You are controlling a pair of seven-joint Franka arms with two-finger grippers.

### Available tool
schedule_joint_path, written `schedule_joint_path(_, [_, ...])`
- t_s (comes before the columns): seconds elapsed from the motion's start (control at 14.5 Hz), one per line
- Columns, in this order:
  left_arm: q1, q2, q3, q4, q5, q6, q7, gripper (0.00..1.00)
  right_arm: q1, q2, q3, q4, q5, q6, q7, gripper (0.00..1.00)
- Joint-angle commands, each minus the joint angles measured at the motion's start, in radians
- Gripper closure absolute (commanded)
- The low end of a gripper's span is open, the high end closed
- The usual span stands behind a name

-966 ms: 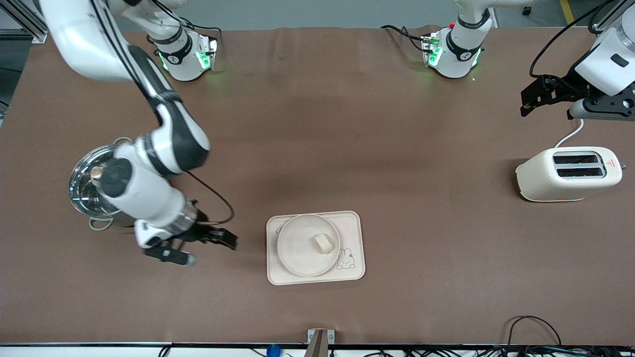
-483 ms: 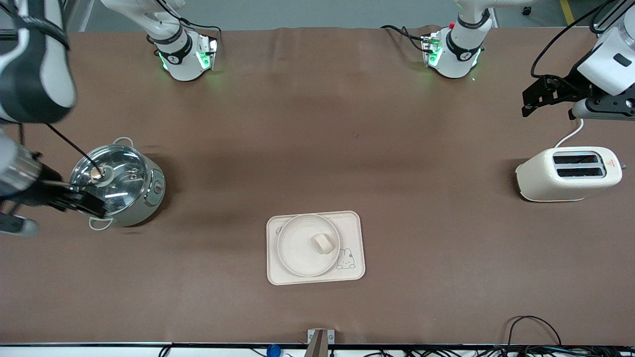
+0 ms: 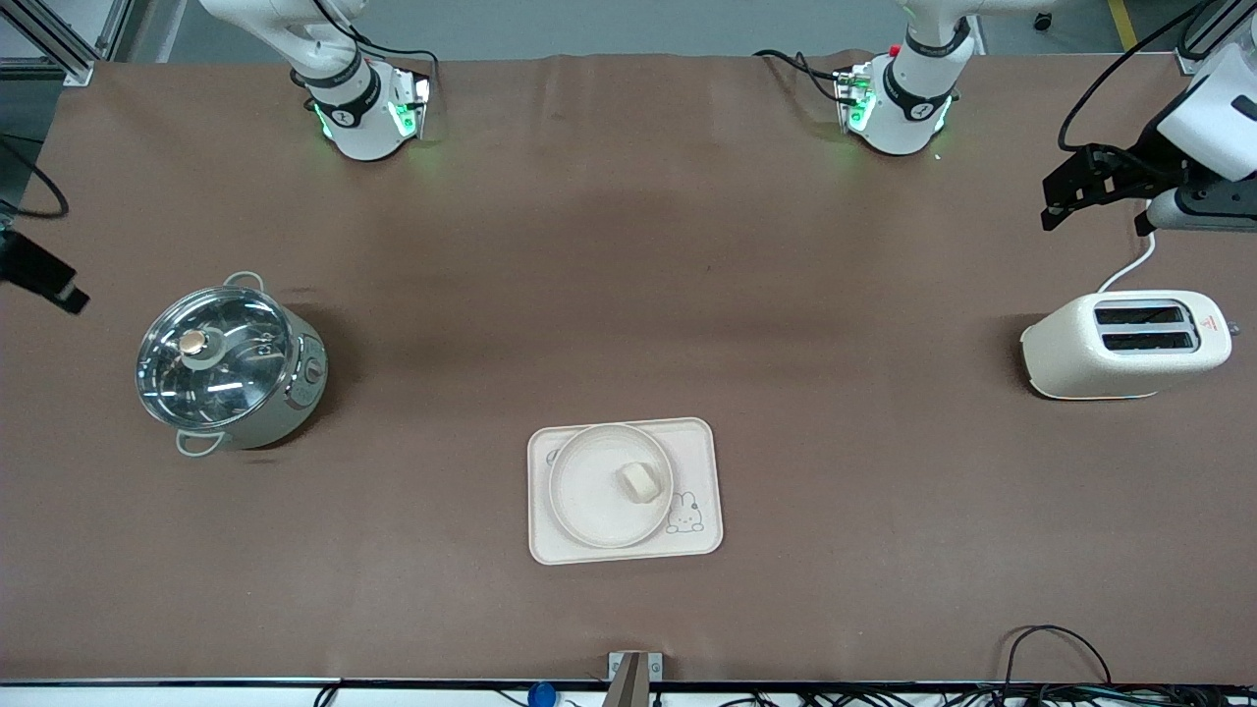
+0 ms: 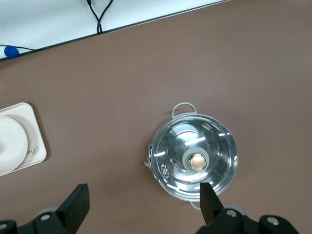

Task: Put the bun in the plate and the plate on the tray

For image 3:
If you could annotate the small cream bun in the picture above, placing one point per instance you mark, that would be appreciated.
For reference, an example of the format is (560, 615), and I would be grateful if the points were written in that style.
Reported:
(638, 483)

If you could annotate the round cream plate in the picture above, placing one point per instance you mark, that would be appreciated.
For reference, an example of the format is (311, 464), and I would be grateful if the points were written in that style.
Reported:
(594, 491)

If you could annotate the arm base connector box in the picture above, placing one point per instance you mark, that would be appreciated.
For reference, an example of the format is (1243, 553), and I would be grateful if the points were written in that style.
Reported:
(854, 98)
(412, 103)

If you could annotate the cream rabbit print tray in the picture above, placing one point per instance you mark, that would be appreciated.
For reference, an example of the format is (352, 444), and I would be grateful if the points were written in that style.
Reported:
(697, 452)

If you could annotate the cream two-slot toaster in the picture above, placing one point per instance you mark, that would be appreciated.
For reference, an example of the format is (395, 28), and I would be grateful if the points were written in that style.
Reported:
(1090, 353)

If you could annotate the glass pot lid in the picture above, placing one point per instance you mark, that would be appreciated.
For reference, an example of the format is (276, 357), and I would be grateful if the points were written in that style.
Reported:
(211, 358)

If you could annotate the steel electric cooking pot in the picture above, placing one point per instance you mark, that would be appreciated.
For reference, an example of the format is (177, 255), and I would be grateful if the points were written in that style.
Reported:
(295, 403)

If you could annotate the brown table cover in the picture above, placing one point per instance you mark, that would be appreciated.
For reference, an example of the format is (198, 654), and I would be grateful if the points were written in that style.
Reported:
(628, 245)

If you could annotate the blue round knob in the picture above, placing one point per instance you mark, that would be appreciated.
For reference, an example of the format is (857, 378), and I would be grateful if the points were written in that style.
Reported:
(541, 695)

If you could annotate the aluminium frame profile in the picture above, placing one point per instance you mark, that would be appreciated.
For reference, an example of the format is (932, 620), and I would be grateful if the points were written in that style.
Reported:
(1208, 34)
(49, 39)

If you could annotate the grey metal bracket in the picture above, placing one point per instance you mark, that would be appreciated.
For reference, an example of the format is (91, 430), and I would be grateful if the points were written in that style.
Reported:
(634, 676)

